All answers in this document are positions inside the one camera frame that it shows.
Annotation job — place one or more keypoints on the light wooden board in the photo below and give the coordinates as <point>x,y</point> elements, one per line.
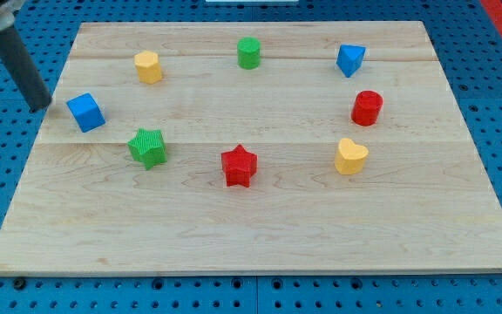
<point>423,203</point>

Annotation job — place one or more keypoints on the green star block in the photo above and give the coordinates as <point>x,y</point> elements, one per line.
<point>148,147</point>

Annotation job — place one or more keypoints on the blue cube block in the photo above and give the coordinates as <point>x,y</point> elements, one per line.
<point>86,112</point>

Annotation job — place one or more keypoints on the red star block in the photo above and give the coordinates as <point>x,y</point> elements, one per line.
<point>239,166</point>

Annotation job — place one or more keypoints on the yellow hexagon block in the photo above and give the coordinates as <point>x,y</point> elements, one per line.
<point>148,67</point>

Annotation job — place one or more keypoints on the red cylinder block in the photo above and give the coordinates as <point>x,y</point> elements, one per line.
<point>367,107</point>

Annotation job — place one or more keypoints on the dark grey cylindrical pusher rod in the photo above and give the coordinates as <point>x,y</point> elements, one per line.
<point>22,69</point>

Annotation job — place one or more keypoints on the green cylinder block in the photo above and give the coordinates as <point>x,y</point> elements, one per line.
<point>249,53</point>

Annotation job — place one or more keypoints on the blue triangular prism block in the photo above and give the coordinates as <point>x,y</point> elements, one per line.
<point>350,58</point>

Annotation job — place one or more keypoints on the yellow heart block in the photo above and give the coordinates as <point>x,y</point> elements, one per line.
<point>350,157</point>

